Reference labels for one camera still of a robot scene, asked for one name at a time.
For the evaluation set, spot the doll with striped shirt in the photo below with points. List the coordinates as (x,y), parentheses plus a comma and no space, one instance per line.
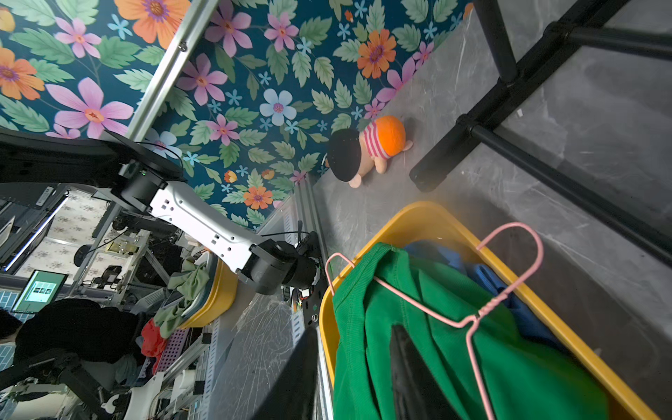
(352,154)

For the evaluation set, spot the blue tank top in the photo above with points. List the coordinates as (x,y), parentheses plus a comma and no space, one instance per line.
(528,325)

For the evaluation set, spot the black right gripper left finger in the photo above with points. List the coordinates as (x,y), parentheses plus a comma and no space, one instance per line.
(293,394)

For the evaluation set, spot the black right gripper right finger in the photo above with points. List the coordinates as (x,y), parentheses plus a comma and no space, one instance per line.
(416,393)

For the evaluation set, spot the pink wire hanger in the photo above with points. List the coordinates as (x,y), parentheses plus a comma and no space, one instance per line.
(473,321)

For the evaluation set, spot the red cloth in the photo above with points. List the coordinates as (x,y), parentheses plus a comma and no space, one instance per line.
(153,344)

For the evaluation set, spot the purple plastic basket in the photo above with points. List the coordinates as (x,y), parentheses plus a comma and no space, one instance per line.
(175,347)

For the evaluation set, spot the yellow plastic tray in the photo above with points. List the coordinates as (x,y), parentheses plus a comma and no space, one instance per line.
(425,220)

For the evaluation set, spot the green tank top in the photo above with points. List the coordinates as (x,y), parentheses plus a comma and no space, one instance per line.
(524,379)

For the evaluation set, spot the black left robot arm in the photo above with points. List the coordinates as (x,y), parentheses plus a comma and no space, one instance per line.
(141,181)

